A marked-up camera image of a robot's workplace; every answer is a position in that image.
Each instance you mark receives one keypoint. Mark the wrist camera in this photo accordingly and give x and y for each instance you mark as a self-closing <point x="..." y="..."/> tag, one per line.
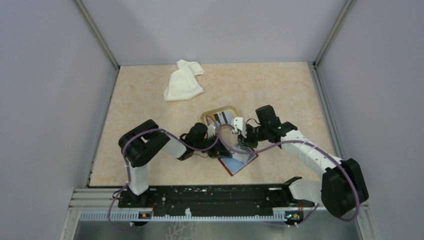
<point x="211" y="129"/>
<point x="238" y="126"/>

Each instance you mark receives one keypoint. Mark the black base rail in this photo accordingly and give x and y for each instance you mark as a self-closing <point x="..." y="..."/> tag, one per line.
<point x="236" y="200"/>

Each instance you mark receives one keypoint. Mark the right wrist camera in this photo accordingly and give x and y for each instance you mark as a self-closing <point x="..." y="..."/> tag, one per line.
<point x="238" y="126"/>

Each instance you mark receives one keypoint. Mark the white crumpled cloth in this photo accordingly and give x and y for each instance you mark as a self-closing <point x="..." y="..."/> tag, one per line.
<point x="183" y="85"/>

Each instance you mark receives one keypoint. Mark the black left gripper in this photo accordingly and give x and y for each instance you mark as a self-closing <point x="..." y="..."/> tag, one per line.
<point x="219" y="150"/>

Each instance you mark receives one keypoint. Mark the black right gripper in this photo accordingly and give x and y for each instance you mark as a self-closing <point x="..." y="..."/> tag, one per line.
<point x="247" y="140"/>

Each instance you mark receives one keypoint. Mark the silver magnetic stripe card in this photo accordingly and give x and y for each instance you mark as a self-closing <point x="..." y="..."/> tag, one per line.
<point x="224" y="117"/>

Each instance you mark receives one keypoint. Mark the red card holder wallet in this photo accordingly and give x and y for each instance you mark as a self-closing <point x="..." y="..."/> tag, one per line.
<point x="233" y="166"/>

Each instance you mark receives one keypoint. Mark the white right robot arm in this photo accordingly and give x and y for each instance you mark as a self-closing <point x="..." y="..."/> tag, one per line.
<point x="341" y="186"/>

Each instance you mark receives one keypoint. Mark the beige oval tray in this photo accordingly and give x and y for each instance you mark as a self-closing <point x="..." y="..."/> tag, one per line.
<point x="217" y="110"/>

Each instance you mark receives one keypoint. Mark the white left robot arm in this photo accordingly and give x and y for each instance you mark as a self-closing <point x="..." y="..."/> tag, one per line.
<point x="141" y="144"/>

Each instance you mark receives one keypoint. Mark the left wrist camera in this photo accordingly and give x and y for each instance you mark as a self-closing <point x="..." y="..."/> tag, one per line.
<point x="211" y="129"/>

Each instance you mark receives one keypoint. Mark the silver VIP card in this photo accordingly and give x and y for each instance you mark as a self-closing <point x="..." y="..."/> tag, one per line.
<point x="243" y="154"/>

